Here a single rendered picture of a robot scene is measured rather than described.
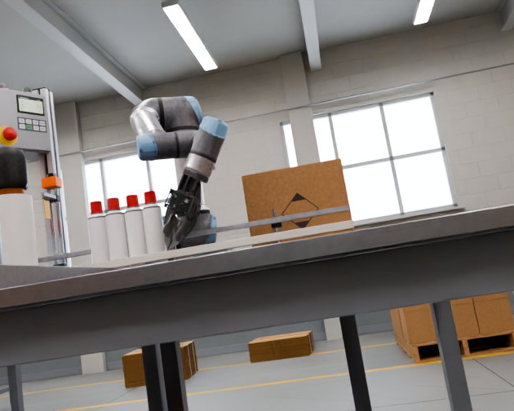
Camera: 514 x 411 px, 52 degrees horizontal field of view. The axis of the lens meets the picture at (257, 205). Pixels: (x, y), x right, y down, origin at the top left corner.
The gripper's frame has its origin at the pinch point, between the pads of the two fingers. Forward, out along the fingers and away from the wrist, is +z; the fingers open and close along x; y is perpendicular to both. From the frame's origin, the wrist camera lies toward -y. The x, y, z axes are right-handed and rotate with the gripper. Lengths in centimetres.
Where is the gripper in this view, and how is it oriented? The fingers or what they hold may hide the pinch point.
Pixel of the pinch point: (170, 244)
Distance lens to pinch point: 143.0
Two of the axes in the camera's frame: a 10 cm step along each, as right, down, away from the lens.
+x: 9.3, 3.4, -1.6
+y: -1.3, -1.3, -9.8
